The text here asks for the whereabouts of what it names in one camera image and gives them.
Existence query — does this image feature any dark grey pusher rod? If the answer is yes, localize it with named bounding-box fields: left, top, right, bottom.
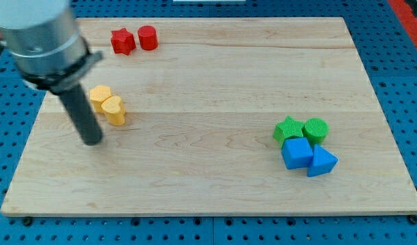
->
left=59, top=84, right=103, bottom=146

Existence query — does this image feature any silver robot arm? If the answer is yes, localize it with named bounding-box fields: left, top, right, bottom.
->
left=0, top=0, right=103, bottom=146

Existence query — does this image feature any yellow heart block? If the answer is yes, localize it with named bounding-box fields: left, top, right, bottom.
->
left=101, top=95, right=126, bottom=126

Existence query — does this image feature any red star block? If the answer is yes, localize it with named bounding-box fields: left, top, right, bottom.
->
left=110, top=28, right=136, bottom=56

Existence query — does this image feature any green star block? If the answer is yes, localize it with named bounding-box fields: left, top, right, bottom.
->
left=273, top=116, right=305, bottom=148

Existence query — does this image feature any yellow hexagon block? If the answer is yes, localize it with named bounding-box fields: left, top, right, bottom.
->
left=89, top=85, right=112, bottom=114

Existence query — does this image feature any red cylinder block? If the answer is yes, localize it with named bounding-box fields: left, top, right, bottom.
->
left=138, top=25, right=158, bottom=50

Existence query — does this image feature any light wooden board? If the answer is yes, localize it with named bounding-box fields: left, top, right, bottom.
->
left=1, top=17, right=417, bottom=217

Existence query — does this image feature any blue cube block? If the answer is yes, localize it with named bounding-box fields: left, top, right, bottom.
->
left=281, top=137, right=313, bottom=169

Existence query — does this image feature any green cylinder block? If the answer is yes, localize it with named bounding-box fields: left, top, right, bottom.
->
left=302, top=118, right=330, bottom=146

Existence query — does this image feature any blue triangle block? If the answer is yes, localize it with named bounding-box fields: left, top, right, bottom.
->
left=307, top=144, right=339, bottom=177

